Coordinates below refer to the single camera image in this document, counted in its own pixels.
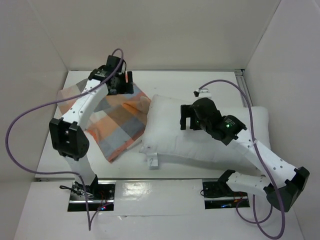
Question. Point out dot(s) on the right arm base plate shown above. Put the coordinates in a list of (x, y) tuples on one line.
[(215, 198)]

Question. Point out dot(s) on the checkered orange grey pillowcase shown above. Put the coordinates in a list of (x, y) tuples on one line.
[(117, 121)]

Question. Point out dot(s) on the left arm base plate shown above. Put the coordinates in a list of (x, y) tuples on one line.
[(102, 199)]

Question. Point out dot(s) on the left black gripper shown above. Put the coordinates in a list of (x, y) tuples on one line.
[(126, 87)]

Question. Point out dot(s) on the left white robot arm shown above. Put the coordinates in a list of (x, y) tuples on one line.
[(67, 132)]

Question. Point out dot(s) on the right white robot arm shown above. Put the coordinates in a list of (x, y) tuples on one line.
[(281, 182)]

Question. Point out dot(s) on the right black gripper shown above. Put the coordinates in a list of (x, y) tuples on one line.
[(188, 117)]

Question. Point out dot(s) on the white pillow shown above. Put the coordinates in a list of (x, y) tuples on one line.
[(163, 136)]

